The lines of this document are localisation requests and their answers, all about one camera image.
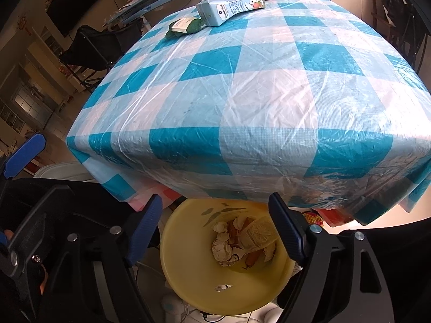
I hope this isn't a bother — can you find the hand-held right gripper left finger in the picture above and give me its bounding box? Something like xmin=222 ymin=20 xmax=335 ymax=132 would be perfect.
xmin=40 ymin=193 xmax=164 ymax=323

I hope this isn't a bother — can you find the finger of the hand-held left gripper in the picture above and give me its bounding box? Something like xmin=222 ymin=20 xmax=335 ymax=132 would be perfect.
xmin=0 ymin=133 xmax=47 ymax=180
xmin=0 ymin=229 xmax=46 ymax=323

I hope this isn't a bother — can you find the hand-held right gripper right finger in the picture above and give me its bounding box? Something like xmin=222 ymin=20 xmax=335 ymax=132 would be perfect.
xmin=269 ymin=192 xmax=421 ymax=323

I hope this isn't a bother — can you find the clear plastic container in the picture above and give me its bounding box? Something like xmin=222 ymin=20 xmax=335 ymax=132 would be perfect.
xmin=237 ymin=218 xmax=280 ymax=253

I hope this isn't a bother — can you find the large orange peel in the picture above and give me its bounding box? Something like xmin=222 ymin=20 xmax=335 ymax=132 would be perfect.
xmin=244 ymin=251 xmax=266 ymax=270

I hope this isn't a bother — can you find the long orange peel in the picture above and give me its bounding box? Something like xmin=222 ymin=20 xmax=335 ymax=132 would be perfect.
xmin=227 ymin=220 xmax=241 ymax=246

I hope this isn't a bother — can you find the white tissue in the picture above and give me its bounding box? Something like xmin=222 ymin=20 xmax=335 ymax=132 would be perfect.
xmin=211 ymin=234 xmax=234 ymax=266

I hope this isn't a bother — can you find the yellow trash bin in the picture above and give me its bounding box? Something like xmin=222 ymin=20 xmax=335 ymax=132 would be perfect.
xmin=160 ymin=198 xmax=295 ymax=316

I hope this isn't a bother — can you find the red knitted item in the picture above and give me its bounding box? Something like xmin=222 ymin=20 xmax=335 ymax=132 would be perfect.
xmin=303 ymin=210 xmax=324 ymax=229

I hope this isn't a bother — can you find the pink checkered cloth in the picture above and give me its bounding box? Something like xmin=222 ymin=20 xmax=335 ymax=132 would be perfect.
xmin=124 ymin=182 xmax=182 ymax=209

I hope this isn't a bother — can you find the pale seat cushion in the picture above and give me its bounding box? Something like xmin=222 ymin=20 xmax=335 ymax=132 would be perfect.
xmin=34 ymin=161 xmax=96 ymax=184

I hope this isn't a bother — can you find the black folding chair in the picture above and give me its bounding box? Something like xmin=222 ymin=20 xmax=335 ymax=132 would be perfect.
xmin=59 ymin=23 xmax=144 ymax=93

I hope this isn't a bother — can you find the blue checkered tablecloth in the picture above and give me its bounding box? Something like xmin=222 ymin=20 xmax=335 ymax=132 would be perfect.
xmin=65 ymin=0 xmax=431 ymax=226

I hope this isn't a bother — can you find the black television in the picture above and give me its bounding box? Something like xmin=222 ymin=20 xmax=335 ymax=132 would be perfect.
xmin=45 ymin=0 xmax=108 ymax=37

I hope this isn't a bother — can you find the green packet with white label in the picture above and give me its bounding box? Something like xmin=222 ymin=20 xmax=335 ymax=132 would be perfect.
xmin=165 ymin=17 xmax=205 ymax=39

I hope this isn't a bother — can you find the light blue milk carton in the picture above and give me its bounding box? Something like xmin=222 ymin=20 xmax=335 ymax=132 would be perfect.
xmin=196 ymin=0 xmax=266 ymax=27

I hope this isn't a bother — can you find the wooden chair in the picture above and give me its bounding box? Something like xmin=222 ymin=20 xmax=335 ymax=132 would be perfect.
xmin=367 ymin=0 xmax=388 ymax=27

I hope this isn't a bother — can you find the black jacket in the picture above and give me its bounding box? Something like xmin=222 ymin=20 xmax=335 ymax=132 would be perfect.
xmin=382 ymin=0 xmax=431 ymax=75

